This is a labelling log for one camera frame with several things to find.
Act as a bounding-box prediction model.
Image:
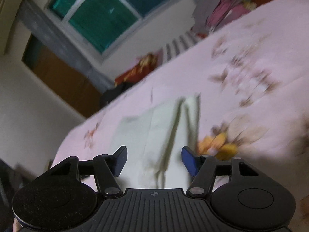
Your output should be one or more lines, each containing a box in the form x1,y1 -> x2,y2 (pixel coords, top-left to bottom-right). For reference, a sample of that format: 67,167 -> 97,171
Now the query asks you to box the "white knit sweater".
110,95 -> 200,189

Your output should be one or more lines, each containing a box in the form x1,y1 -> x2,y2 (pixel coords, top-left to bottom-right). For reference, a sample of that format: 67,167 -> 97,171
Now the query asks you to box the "pile of folded clothes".
191,0 -> 257,38

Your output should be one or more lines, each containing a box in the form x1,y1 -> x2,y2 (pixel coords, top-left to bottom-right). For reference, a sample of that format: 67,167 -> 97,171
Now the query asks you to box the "black bag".
99,82 -> 135,108

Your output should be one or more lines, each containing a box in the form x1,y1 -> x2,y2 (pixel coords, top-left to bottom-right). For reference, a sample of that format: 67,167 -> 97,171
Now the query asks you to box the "brown wooden wardrobe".
22,35 -> 102,118

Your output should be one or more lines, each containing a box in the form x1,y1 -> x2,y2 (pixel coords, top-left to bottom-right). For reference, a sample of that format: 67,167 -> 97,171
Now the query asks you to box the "pink floral bed sheet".
54,0 -> 308,230

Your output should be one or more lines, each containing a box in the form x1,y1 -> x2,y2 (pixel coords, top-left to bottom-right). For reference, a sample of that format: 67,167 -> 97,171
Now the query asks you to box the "striped grey white mattress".
162,30 -> 204,63

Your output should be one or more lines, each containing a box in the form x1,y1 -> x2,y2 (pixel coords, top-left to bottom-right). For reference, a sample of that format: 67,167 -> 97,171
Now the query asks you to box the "grey left curtain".
17,0 -> 114,93

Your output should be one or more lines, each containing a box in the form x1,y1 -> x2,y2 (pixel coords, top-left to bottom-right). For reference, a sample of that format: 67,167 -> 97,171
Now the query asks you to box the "window with white frame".
47,0 -> 194,59

